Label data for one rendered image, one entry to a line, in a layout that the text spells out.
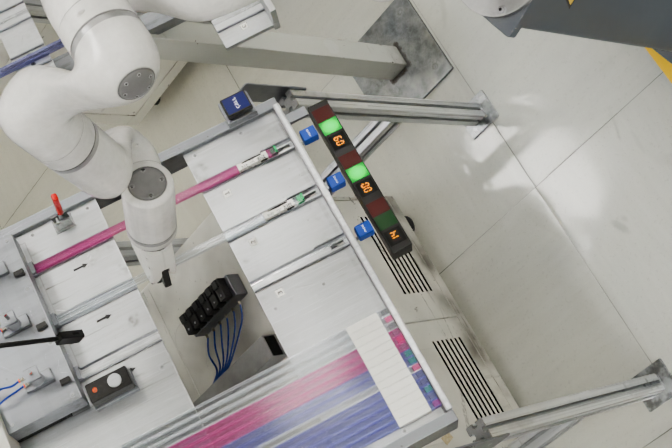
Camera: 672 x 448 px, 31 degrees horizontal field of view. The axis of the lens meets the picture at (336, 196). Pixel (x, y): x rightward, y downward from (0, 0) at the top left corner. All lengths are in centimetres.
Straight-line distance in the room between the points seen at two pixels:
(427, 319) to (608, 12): 88
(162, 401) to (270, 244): 34
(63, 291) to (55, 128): 63
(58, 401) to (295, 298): 44
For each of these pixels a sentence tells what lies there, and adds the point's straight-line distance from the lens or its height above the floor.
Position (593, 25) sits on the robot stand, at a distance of 220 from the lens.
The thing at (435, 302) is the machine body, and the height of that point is 14.
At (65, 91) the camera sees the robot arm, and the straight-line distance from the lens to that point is 158.
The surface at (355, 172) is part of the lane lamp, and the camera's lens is 225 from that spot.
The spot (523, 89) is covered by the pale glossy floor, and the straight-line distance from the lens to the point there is 282.
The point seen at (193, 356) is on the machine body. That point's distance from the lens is 266.
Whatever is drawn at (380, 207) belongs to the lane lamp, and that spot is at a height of 66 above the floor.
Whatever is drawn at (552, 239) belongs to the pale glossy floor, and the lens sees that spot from 278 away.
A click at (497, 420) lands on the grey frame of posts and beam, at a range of 217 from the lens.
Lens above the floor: 235
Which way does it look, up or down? 48 degrees down
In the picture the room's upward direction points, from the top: 91 degrees counter-clockwise
